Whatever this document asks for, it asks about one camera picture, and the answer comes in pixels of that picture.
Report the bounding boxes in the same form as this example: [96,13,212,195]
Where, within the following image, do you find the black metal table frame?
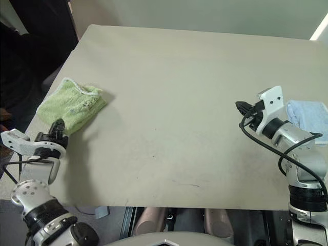
[119,206,138,238]

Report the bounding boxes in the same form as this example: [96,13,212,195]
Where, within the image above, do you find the green terry towel white trim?
[35,77,108,136]

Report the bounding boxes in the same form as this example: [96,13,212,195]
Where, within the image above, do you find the grey robot torso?
[102,231,231,246]

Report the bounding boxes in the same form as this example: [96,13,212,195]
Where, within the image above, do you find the pink rounded cylinder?
[204,208,234,238]
[133,207,168,236]

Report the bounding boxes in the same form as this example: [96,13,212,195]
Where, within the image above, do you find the light blue folded towel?
[285,99,328,146]

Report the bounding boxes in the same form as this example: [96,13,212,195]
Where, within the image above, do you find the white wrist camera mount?
[0,129,65,157]
[255,86,285,134]

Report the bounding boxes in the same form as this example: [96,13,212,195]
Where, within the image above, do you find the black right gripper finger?
[235,100,256,108]
[237,106,254,116]

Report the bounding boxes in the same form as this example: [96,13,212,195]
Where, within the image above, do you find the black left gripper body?
[34,132,69,158]

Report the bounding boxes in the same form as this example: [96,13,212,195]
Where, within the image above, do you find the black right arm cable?
[240,112,328,203]

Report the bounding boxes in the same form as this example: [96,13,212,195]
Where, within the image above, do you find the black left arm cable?
[1,153,52,185]

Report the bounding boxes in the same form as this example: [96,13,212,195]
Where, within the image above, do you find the person in dark clothes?
[0,0,79,146]

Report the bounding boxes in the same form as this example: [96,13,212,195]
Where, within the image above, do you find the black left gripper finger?
[56,118,67,138]
[49,121,59,138]

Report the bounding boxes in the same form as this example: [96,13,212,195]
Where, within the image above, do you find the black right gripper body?
[238,100,265,129]

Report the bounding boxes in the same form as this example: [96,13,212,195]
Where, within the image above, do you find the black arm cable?
[1,153,52,185]
[240,112,328,203]

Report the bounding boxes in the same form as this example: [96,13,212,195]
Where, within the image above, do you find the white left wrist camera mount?
[0,129,65,157]

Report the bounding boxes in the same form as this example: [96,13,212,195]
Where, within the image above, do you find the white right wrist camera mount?
[255,86,285,134]

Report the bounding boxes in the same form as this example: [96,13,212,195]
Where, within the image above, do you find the white power adapter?
[95,206,110,219]

